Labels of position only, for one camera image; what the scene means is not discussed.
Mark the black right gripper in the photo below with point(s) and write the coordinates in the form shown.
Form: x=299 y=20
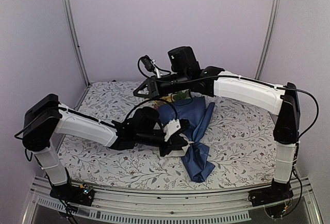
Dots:
x=153 y=88

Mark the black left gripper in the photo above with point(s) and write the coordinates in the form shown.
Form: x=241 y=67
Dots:
x=176 y=142

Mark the clear plastic wrap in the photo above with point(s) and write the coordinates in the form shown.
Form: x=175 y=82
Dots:
x=185 y=148

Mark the white fake flower stem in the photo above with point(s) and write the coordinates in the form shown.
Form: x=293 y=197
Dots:
x=181 y=95

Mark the blue wrapping paper sheet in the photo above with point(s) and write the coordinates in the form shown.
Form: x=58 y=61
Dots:
x=195 y=154

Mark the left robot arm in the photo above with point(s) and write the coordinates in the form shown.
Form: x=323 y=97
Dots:
x=142 y=125

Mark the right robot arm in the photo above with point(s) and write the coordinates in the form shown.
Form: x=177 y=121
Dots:
x=281 y=101

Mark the floral patterned tablecloth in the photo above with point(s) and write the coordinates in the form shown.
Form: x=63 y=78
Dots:
x=206 y=143

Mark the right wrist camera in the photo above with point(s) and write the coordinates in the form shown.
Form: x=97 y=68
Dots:
x=150 y=65

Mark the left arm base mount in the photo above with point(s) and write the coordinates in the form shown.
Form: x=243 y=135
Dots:
x=73 y=194

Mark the front aluminium rail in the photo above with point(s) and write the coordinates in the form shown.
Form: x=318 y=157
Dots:
x=127 y=205

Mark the right aluminium frame post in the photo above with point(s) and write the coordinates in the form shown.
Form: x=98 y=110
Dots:
x=268 y=39

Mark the aluminium frame post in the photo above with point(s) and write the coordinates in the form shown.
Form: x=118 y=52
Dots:
x=268 y=39
x=75 y=42

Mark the left aluminium frame post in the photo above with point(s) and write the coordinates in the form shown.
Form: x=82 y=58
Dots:
x=75 y=42

